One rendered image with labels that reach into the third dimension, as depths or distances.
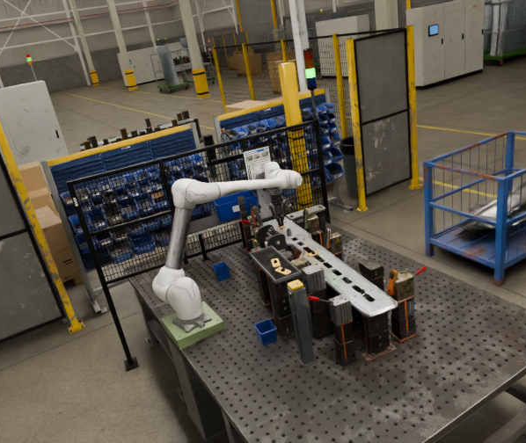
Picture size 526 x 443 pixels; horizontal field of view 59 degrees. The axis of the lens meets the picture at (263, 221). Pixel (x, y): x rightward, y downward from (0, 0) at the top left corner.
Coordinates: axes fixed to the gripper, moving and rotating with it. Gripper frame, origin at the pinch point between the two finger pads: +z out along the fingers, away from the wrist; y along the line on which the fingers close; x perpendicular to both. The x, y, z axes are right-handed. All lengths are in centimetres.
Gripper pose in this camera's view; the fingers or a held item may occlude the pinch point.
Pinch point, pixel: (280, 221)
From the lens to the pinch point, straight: 318.7
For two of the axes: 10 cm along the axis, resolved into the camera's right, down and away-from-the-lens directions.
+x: -3.7, -3.1, 8.7
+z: 1.6, 9.1, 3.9
